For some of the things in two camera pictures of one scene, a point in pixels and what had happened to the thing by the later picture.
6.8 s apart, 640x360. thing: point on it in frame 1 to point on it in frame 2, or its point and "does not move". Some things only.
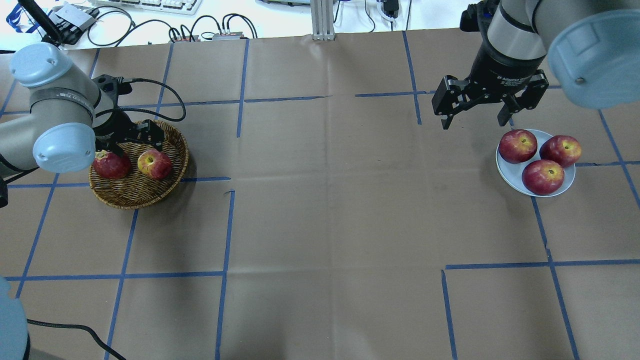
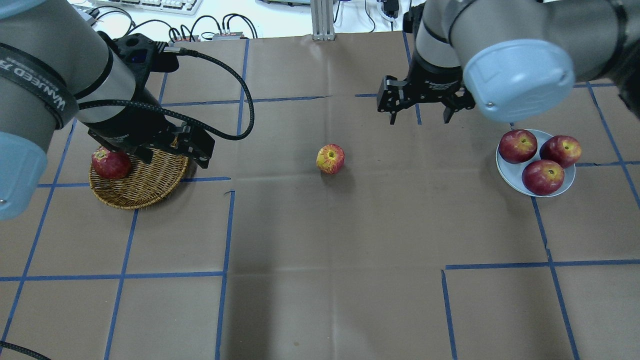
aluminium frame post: [322, 20] does not move
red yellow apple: [155, 164] to [330, 159]
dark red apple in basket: [110, 165] does not move
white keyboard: [179, 7] does not move
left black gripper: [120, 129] to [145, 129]
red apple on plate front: [543, 177] does not move
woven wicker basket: [135, 191] does not move
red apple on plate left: [517, 146] does not move
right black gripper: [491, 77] to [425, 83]
